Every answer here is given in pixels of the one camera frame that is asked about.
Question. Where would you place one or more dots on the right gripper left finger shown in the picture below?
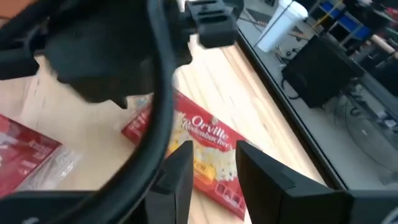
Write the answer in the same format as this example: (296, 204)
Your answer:
(177, 186)

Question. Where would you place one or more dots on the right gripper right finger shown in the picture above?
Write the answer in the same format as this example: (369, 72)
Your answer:
(267, 193)

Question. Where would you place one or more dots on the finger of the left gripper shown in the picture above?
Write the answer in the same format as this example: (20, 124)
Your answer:
(214, 25)

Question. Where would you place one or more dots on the red popcorn bag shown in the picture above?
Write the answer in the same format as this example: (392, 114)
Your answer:
(25, 155)
(211, 133)

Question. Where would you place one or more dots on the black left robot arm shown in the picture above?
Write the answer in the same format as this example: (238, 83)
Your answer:
(18, 53)

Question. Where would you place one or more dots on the white bucket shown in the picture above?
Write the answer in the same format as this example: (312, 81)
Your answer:
(280, 25)

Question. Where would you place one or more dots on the orange plastic basket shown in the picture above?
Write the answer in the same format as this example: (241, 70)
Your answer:
(12, 6)

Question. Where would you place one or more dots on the black box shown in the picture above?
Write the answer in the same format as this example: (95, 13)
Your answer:
(320, 71)

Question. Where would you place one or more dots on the blue shelf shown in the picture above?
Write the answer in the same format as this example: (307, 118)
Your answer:
(351, 21)

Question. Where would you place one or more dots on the wooden dowel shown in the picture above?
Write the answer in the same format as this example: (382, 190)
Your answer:
(384, 45)

